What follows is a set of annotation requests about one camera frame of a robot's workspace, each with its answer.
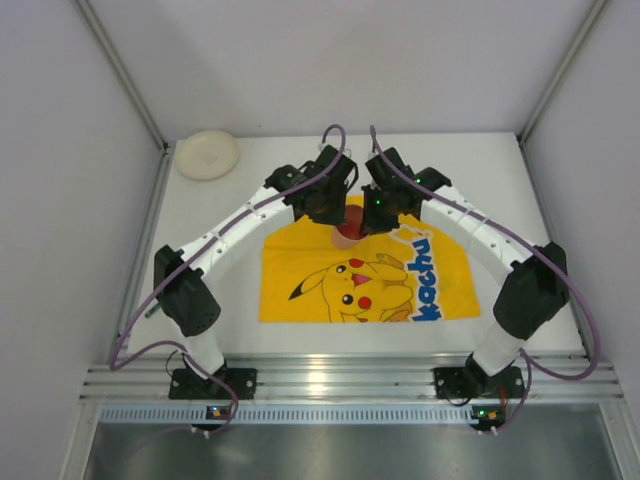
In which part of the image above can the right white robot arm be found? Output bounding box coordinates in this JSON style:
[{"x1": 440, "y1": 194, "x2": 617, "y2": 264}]
[{"x1": 363, "y1": 148, "x2": 569, "y2": 390}]

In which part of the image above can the aluminium rail front frame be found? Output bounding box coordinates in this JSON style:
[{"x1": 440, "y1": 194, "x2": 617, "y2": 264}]
[{"x1": 80, "y1": 354, "x2": 624, "y2": 404}]

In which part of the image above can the right aluminium corner post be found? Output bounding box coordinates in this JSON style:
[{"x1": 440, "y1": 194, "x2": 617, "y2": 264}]
[{"x1": 516, "y1": 0, "x2": 612, "y2": 148}]

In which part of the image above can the white slotted cable duct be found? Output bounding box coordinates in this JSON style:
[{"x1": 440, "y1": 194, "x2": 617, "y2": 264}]
[{"x1": 99, "y1": 403, "x2": 506, "y2": 426}]

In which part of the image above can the left aluminium corner post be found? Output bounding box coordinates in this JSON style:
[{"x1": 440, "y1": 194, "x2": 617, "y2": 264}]
[{"x1": 70, "y1": 0, "x2": 168, "y2": 151}]

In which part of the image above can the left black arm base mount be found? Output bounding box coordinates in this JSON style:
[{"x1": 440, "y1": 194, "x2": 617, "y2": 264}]
[{"x1": 168, "y1": 368, "x2": 258, "y2": 400}]

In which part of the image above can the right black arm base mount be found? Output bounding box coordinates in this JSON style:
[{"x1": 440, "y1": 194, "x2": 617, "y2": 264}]
[{"x1": 433, "y1": 366, "x2": 525, "y2": 400}]

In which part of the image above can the white round plate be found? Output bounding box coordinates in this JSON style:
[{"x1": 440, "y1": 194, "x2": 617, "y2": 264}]
[{"x1": 173, "y1": 130, "x2": 240, "y2": 181}]

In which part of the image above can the aluminium corner post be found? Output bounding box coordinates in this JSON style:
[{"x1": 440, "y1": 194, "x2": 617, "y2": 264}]
[
  {"x1": 516, "y1": 0, "x2": 612, "y2": 148},
  {"x1": 70, "y1": 0, "x2": 168, "y2": 151}
]

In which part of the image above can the pink plastic cup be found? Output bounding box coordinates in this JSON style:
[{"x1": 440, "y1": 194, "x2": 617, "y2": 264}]
[{"x1": 331, "y1": 204, "x2": 367, "y2": 250}]

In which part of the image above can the yellow pikachu cloth placemat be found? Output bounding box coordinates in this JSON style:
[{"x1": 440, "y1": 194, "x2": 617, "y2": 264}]
[{"x1": 259, "y1": 215, "x2": 481, "y2": 323}]

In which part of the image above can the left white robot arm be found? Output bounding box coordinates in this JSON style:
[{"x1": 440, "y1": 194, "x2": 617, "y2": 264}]
[{"x1": 153, "y1": 145, "x2": 358, "y2": 381}]

